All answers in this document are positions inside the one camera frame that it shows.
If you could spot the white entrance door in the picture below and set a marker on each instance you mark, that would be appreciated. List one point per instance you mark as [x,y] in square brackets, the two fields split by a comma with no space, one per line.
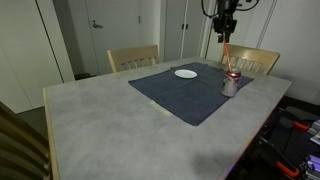
[116,43]

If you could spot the silver red soda can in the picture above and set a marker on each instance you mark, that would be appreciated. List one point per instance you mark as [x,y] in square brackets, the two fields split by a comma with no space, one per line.
[230,85]

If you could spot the black clamp orange grip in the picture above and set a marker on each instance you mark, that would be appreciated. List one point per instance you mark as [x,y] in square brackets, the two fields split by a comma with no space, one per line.
[301,126]
[286,169]

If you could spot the red drinking straw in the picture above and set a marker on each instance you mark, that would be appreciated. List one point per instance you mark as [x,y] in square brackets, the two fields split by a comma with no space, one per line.
[227,55]

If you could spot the dark blue cloth mat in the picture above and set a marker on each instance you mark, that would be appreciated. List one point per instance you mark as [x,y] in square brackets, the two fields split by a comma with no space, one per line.
[186,96]

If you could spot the white bifold closet door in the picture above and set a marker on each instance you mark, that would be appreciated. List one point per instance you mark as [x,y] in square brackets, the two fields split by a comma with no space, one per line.
[173,30]

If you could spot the light wooden slat-back chair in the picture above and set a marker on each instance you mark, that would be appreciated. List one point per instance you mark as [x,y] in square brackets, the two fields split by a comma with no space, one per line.
[20,143]
[133,52]
[256,55]

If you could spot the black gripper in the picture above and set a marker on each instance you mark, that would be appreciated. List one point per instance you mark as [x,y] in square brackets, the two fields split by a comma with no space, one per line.
[225,25]

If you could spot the small white plate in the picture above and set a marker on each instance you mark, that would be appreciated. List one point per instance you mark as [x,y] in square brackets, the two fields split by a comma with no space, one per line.
[185,74]

